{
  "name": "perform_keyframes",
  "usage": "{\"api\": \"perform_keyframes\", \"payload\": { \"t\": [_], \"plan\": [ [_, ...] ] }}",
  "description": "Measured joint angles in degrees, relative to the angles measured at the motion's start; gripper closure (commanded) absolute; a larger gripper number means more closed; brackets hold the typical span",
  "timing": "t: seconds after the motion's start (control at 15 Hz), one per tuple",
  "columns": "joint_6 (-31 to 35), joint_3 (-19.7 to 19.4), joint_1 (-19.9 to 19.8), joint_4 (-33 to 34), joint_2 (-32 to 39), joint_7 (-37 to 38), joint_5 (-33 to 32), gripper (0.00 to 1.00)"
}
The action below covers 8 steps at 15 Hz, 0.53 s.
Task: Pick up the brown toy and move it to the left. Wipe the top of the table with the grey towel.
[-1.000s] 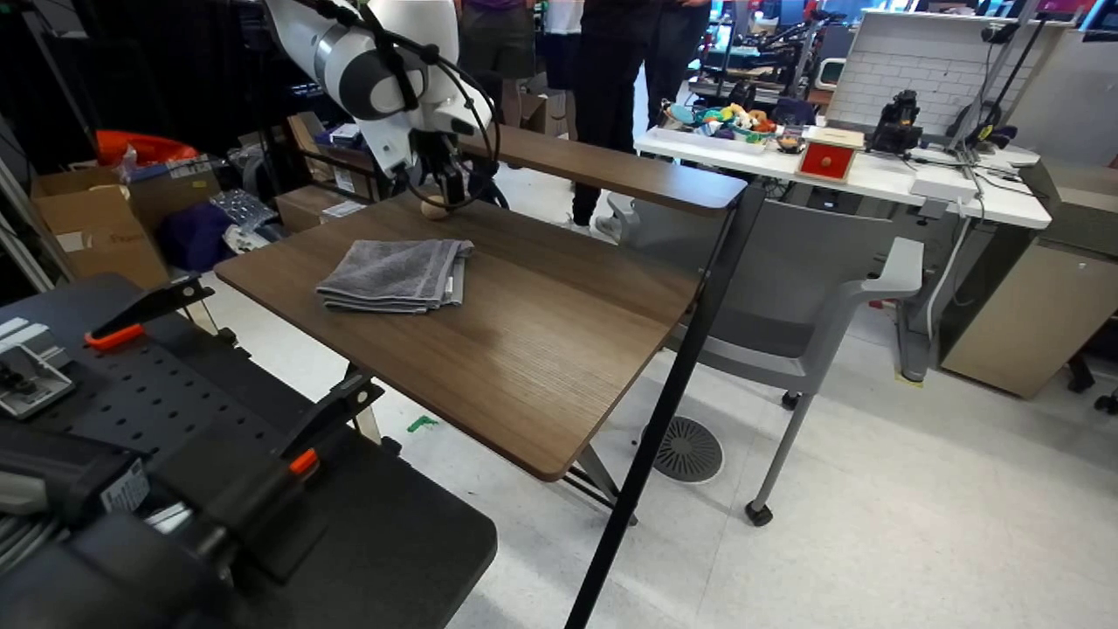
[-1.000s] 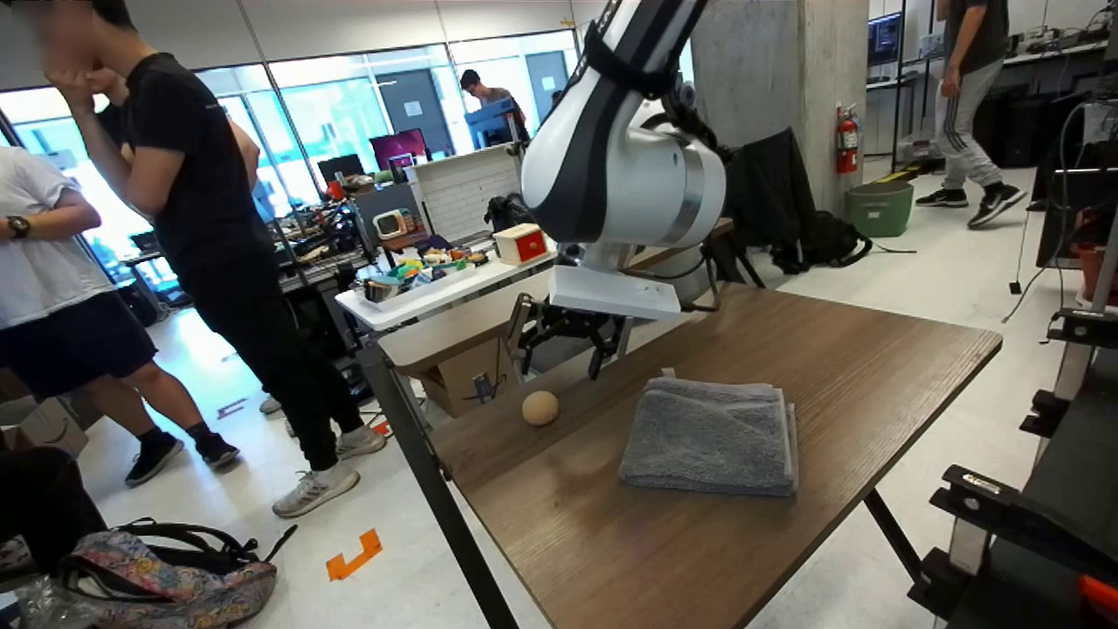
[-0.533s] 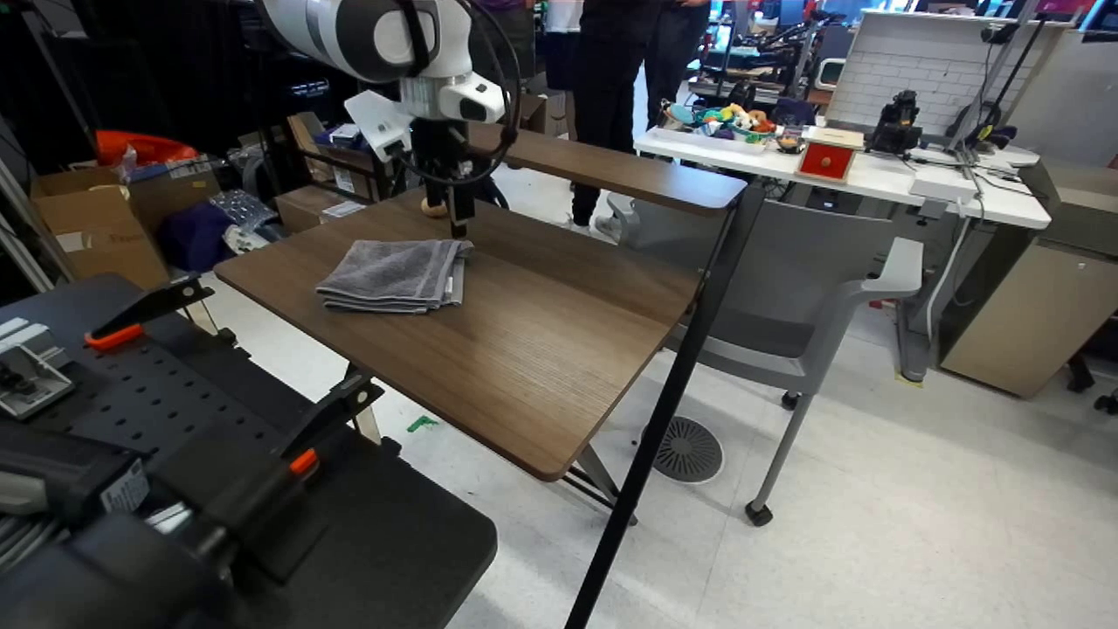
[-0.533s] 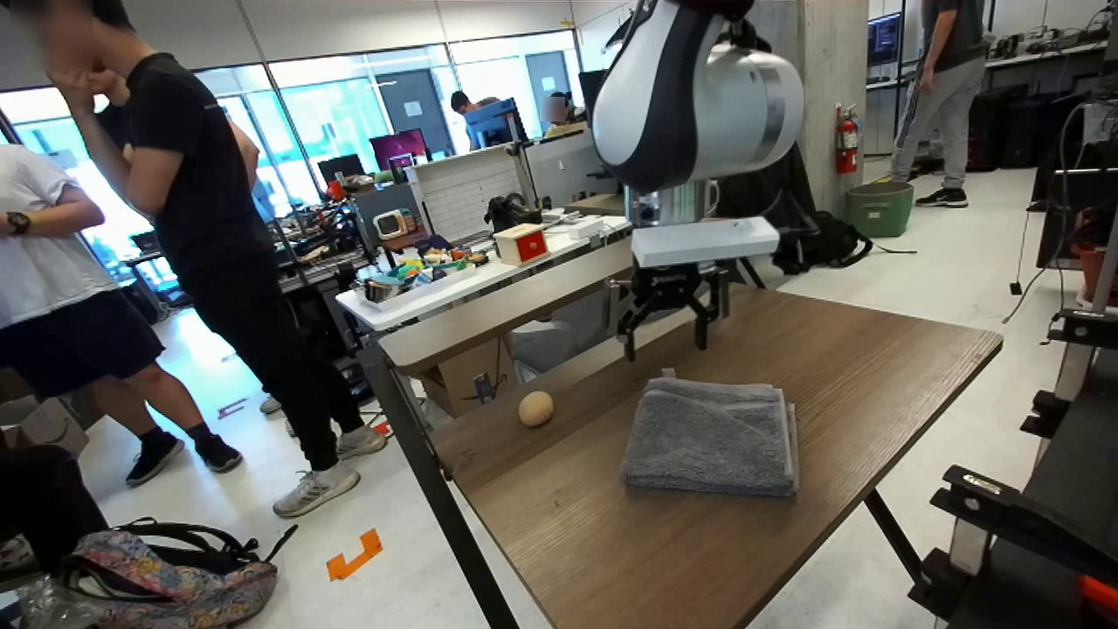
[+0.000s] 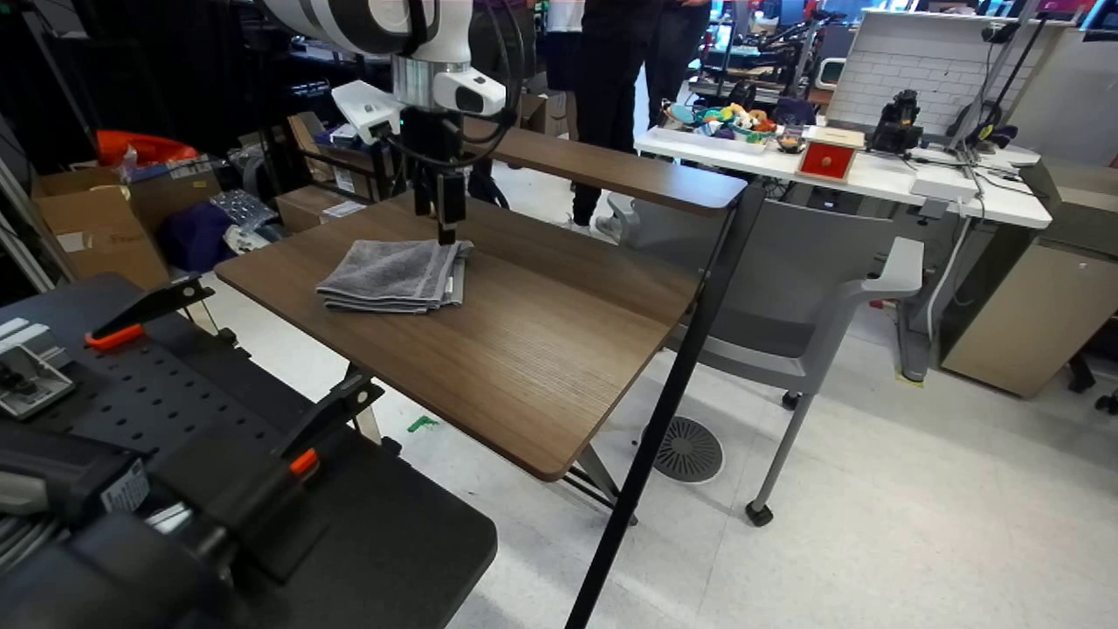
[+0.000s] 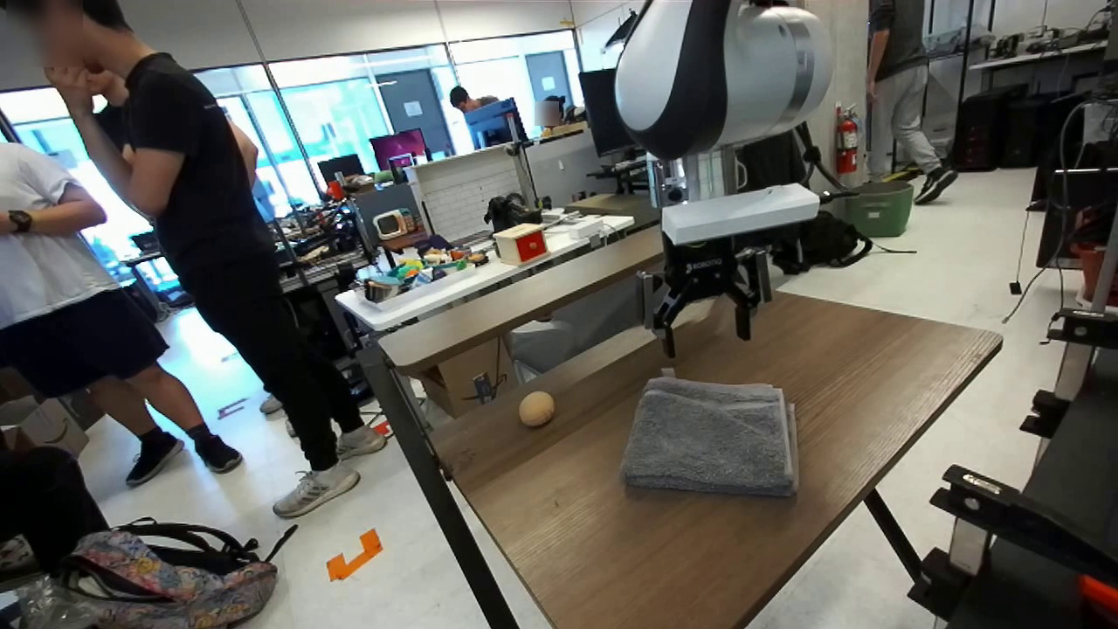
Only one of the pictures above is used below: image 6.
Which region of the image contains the white panel board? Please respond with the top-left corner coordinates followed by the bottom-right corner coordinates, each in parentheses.
top-left (407, 146), bottom-right (529, 244)

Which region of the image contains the grey towel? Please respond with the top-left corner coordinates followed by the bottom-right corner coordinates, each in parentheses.
top-left (619, 374), bottom-right (802, 502)

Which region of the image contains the purple lit monitor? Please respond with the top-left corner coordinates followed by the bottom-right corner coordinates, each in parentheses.
top-left (365, 125), bottom-right (432, 179)

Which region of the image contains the blue lit monitor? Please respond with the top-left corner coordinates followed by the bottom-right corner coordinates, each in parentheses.
top-left (463, 93), bottom-right (529, 155)

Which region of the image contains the beige round toy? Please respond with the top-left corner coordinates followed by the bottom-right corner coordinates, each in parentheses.
top-left (513, 387), bottom-right (563, 432)

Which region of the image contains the white desk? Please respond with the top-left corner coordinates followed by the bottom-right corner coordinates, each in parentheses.
top-left (331, 207), bottom-right (644, 335)

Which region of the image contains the pile of colourful toys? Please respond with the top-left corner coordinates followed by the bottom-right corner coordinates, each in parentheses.
top-left (355, 242), bottom-right (498, 306)

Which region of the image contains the person in white shirt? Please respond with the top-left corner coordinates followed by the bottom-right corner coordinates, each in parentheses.
top-left (0, 135), bottom-right (244, 493)

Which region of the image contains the red box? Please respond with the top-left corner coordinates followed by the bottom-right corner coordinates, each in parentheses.
top-left (492, 220), bottom-right (550, 268)

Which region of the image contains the black floor bag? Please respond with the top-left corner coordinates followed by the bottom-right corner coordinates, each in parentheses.
top-left (0, 442), bottom-right (115, 575)

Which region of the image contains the person in black clothes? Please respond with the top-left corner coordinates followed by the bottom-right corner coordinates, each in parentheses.
top-left (0, 0), bottom-right (391, 523)

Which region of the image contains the green basket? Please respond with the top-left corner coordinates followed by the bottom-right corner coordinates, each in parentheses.
top-left (828, 175), bottom-right (920, 242)

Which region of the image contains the patterned backpack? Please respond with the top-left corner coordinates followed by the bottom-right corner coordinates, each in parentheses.
top-left (61, 517), bottom-right (299, 629)

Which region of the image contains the person in grey trousers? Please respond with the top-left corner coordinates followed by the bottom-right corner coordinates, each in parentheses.
top-left (862, 0), bottom-right (963, 209)

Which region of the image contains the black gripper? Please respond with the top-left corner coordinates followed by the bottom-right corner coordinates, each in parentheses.
top-left (645, 230), bottom-right (780, 361)

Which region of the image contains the red fire extinguisher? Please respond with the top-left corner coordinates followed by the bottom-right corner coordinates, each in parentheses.
top-left (832, 100), bottom-right (867, 181)

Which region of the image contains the black leaning stand pole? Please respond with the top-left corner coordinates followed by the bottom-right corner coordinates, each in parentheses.
top-left (349, 333), bottom-right (524, 629)

